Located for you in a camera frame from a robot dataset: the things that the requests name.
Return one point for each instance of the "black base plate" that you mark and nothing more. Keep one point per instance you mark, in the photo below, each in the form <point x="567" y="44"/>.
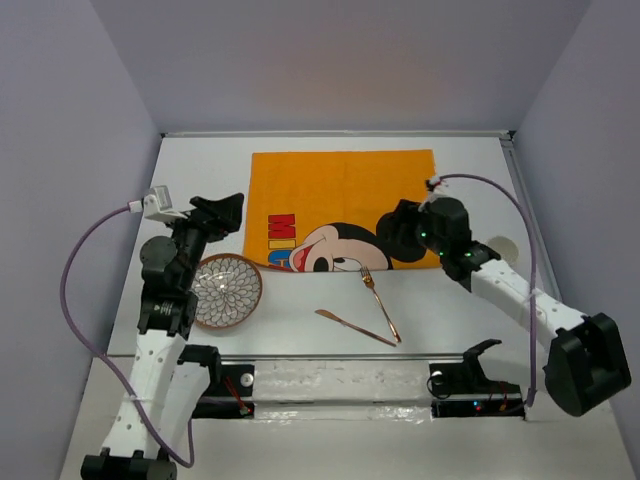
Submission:
<point x="232" y="397"/>
<point x="461" y="389"/>

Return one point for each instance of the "floral patterned ceramic plate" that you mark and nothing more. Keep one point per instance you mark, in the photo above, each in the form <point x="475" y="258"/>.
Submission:
<point x="229" y="288"/>

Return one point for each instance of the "copper fork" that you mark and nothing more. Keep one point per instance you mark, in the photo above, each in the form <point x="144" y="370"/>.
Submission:
<point x="368" y="281"/>

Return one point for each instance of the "orange cartoon mouse cloth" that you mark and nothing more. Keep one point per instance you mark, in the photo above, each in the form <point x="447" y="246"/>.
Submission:
<point x="323" y="211"/>

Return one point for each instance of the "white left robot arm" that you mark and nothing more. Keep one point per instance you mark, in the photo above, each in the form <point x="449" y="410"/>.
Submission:
<point x="152" y="434"/>

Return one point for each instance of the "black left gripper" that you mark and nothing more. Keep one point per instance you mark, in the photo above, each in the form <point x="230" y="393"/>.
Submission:
<point x="227" y="210"/>

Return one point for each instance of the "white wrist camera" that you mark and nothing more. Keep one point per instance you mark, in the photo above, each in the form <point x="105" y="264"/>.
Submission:
<point x="435" y="189"/>
<point x="156" y="205"/>

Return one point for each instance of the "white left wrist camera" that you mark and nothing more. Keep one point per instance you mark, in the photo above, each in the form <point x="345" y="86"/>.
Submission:
<point x="156" y="205"/>

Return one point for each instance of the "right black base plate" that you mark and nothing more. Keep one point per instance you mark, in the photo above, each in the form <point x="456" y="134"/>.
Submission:
<point x="461" y="389"/>

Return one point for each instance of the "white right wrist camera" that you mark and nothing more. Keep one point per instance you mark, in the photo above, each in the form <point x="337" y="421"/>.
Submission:
<point x="435" y="189"/>

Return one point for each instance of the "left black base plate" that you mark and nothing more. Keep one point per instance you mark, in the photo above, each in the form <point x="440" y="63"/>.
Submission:
<point x="232" y="397"/>

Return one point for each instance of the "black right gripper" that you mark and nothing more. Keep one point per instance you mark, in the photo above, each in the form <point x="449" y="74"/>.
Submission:
<point x="407" y="212"/>

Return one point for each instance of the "copper knife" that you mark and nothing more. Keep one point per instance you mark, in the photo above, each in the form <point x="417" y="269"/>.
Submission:
<point x="329" y="315"/>

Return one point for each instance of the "white cup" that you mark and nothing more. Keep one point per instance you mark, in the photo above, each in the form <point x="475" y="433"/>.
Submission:
<point x="505" y="247"/>

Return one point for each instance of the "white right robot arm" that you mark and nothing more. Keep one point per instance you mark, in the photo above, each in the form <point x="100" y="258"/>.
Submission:
<point x="586" y="363"/>

